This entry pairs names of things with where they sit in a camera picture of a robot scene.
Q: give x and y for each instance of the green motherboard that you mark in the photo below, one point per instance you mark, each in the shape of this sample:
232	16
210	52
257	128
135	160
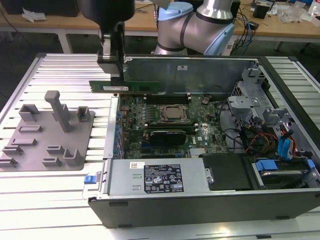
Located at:
200	117

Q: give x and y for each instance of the blue plastic latch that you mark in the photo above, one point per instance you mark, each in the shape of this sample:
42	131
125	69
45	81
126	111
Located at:
90	179

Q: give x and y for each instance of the silver heatsink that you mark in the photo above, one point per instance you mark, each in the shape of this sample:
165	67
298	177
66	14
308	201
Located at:
207	152

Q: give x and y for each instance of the black RAM slot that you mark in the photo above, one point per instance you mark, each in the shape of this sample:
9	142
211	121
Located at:
170	95
170	102
170	99

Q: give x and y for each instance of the silver drive cage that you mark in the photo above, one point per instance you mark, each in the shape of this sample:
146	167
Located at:
241	102

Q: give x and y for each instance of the silver CPU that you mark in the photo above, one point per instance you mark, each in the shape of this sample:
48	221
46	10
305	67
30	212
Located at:
172	111

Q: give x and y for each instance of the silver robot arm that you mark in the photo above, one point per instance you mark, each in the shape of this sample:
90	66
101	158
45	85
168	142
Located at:
172	30

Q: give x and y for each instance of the wooden desk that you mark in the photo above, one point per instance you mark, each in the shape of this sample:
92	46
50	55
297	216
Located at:
287	28
62	23

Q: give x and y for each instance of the black graphics card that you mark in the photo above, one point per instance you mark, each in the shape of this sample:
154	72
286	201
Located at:
167	137

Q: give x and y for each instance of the blue disk carrier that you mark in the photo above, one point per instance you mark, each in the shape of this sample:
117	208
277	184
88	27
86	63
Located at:
265	166

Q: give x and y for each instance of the black device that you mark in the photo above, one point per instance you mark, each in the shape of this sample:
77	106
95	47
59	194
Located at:
261	11

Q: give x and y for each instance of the black plastic shroud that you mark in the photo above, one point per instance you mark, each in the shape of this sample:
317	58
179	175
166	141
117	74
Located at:
225	172

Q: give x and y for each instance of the silver power supply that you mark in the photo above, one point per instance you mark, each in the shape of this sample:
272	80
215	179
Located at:
125	175

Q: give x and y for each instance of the clear plastic bags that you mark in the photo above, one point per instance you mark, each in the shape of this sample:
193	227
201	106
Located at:
292	17

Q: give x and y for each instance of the white crumpled plastic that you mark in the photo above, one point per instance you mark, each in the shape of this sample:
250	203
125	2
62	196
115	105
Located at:
33	15

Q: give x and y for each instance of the black PC case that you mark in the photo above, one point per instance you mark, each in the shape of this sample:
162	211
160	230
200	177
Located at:
175	212

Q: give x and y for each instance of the blue port connector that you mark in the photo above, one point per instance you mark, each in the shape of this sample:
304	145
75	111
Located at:
117	128
117	115
115	151
116	143

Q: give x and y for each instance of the grey parts rack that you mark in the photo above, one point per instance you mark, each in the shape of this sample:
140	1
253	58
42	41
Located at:
50	135

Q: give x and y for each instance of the green RAM stick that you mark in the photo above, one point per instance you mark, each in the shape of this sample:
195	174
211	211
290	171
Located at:
142	87

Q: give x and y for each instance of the round coin cell battery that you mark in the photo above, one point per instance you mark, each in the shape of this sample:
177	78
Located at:
205	100

